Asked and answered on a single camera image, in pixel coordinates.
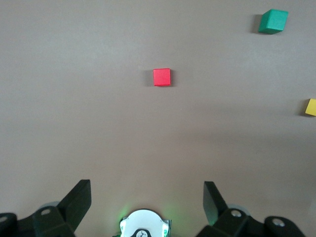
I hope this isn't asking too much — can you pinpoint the red wooden block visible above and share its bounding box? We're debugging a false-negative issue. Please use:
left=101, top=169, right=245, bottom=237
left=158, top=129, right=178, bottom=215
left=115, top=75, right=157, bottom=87
left=153, top=68, right=171, bottom=87

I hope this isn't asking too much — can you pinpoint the yellow wooden block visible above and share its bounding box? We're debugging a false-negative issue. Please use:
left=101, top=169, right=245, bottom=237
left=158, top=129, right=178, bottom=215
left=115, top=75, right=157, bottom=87
left=305, top=98, right=316, bottom=116

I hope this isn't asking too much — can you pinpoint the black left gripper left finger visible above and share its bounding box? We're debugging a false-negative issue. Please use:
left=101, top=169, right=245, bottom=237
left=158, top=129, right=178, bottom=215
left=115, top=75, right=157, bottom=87
left=0, top=179, right=92, bottom=237

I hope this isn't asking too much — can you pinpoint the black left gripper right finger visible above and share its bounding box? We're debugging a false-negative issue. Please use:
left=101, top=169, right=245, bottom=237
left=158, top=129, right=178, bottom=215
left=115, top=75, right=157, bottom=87
left=196, top=181, right=306, bottom=237

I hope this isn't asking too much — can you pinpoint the green wooden block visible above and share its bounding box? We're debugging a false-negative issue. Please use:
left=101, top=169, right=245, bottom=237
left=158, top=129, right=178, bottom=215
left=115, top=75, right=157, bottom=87
left=258, top=9, right=289, bottom=35

